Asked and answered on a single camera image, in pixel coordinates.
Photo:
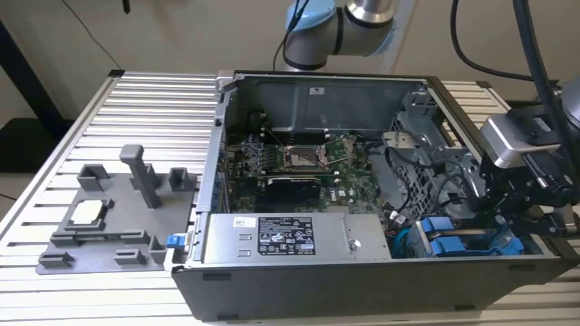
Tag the grey parts rack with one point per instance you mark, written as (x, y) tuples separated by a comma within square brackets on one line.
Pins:
[(126, 210)]

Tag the hard disk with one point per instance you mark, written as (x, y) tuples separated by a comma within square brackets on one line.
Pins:
[(445, 246)]

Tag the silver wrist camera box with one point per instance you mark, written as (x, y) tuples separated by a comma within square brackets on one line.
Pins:
[(506, 136)]

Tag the green motherboard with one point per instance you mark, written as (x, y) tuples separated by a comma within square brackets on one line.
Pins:
[(357, 190)]

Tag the black and silver PC case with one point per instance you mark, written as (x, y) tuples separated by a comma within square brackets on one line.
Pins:
[(317, 292)]

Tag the CPU socket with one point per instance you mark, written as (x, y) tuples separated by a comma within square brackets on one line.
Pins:
[(302, 157)]

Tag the black graphics card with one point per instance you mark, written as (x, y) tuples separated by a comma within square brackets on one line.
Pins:
[(289, 190)]

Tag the metal disk bay cage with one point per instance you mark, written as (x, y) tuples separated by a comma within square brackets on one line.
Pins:
[(421, 142)]

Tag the blue case latch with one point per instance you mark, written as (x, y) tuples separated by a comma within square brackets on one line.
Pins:
[(173, 241)]

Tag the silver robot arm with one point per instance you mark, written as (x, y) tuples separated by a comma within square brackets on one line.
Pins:
[(357, 34)]

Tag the silver power supply unit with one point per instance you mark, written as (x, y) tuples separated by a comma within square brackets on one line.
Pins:
[(362, 227)]

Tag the silver CPU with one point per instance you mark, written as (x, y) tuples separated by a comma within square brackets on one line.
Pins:
[(88, 212)]

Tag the grey metal inner cover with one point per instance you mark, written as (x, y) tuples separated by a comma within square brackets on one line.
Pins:
[(344, 108)]

